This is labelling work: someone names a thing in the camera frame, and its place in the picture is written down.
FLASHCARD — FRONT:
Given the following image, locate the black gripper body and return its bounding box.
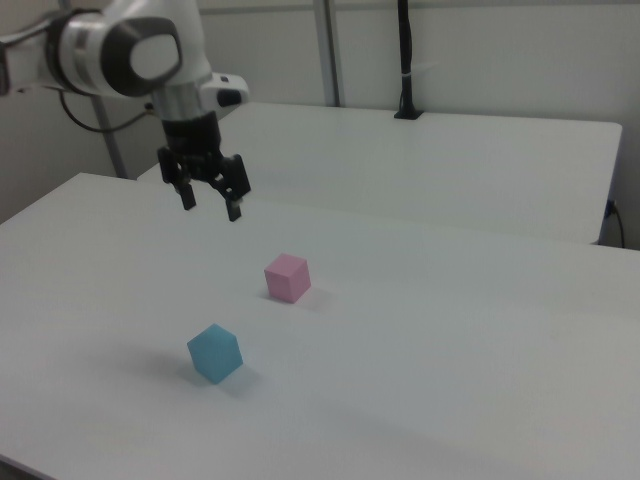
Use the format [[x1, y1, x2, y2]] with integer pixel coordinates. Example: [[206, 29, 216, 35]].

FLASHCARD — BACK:
[[159, 109, 237, 182]]

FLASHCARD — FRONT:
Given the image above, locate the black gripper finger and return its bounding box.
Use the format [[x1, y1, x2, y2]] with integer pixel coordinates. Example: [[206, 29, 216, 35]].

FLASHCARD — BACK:
[[209, 154, 252, 223], [156, 146, 198, 212]]

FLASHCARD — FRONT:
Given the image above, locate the blue cube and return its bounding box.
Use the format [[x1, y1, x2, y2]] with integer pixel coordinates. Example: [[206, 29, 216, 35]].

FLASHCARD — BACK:
[[186, 322, 245, 386]]

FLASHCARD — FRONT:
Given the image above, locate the pink cube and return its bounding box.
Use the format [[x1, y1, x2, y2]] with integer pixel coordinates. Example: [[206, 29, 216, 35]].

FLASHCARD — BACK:
[[263, 252, 312, 305]]

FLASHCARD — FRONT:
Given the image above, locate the black pole with base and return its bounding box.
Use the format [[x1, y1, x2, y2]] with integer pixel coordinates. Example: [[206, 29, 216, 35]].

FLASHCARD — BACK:
[[393, 0, 424, 121]]

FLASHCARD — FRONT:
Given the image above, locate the grey metal frame post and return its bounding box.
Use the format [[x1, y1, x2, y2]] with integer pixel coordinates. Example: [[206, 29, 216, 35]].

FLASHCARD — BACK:
[[313, 0, 347, 108], [91, 93, 129, 180]]

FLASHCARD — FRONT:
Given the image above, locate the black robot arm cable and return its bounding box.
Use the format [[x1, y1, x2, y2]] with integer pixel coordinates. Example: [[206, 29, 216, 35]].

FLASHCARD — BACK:
[[59, 91, 157, 134]]

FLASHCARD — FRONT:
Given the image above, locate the black cable with blue plug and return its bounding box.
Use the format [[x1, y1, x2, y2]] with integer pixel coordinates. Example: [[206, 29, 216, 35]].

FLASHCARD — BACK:
[[605, 198, 627, 248]]

